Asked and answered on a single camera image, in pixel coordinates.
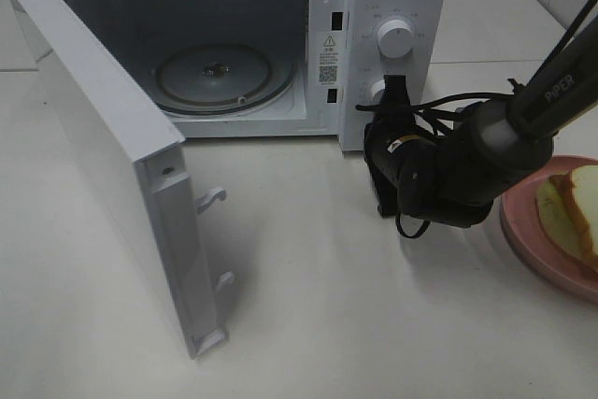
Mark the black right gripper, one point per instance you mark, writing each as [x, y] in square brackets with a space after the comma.
[401, 156]

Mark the pink round plate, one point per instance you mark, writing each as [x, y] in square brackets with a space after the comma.
[524, 233]

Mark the white bread sandwich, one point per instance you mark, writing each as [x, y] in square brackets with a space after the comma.
[566, 205]

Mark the white microwave door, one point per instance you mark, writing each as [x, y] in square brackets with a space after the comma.
[132, 156]

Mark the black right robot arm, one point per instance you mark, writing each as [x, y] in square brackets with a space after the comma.
[445, 161]

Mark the lower white timer knob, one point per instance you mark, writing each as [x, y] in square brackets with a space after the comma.
[376, 91]

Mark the upper white control knob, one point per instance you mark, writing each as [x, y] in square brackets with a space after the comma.
[395, 38]

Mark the white microwave oven body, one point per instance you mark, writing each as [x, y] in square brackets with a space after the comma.
[334, 43]

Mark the glass microwave turntable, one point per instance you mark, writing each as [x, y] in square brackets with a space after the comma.
[214, 79]

